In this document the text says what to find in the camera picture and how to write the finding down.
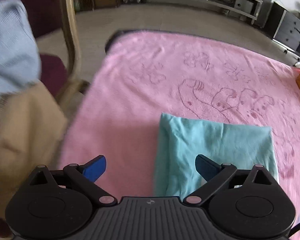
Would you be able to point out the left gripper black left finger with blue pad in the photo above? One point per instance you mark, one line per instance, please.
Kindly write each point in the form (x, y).
(57, 204)

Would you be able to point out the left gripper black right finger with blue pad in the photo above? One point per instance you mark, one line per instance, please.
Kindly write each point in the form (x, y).
(244, 204)

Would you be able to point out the teal t-shirt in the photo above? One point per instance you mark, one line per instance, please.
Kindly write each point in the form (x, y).
(180, 140)

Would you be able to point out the beige jacket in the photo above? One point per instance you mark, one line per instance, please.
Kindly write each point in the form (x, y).
(31, 127)

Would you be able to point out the light blue knit sweater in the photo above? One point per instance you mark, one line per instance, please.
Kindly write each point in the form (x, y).
(20, 64)

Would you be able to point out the pink embroidered blanket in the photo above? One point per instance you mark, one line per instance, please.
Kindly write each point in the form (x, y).
(148, 73)

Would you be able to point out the black drawer cabinet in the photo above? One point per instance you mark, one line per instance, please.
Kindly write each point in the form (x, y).
(283, 27)

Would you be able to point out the wooden chair maroon cushion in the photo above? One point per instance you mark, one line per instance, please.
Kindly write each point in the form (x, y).
(61, 80)

